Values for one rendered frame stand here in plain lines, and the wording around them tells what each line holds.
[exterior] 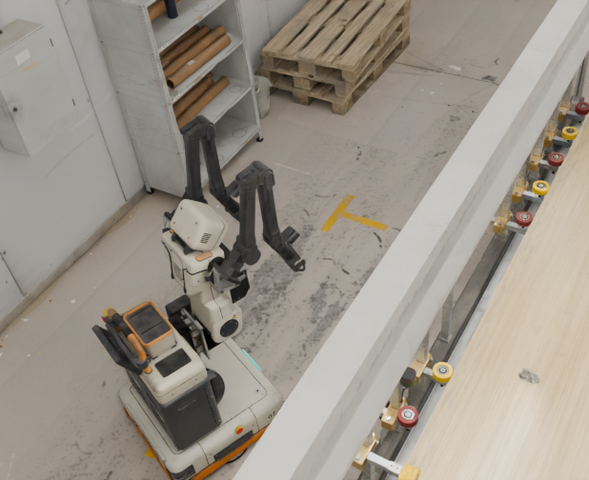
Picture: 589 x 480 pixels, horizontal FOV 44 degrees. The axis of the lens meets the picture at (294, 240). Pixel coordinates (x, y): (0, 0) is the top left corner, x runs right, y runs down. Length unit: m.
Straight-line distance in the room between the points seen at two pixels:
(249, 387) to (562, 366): 1.56
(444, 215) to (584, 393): 1.81
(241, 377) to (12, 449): 1.32
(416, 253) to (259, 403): 2.54
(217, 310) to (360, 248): 1.65
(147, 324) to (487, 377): 1.48
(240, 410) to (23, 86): 2.03
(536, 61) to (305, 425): 1.05
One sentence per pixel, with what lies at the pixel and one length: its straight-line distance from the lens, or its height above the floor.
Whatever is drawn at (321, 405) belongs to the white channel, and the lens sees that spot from 1.09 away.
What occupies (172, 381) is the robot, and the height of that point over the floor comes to 0.80.
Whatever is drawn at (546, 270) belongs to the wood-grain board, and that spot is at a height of 0.90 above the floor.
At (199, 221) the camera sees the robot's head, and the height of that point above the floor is 1.38.
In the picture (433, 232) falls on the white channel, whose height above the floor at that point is 2.46.
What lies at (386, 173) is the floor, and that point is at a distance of 5.32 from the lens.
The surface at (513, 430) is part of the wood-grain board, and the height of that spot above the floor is 0.90.
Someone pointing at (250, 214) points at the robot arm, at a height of 1.44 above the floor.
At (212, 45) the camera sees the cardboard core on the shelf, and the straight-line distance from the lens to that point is 5.08.
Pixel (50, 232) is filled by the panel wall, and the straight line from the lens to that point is 4.90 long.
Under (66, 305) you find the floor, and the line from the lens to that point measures 4.89.
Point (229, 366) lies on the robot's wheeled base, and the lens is 3.90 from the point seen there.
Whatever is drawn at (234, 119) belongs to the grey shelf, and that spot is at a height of 0.14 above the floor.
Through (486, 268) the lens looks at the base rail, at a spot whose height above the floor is 0.70.
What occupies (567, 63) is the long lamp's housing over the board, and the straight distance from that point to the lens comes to 1.96.
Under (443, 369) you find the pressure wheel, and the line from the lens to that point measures 3.04.
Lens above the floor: 3.38
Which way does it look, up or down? 44 degrees down
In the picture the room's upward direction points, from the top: 8 degrees counter-clockwise
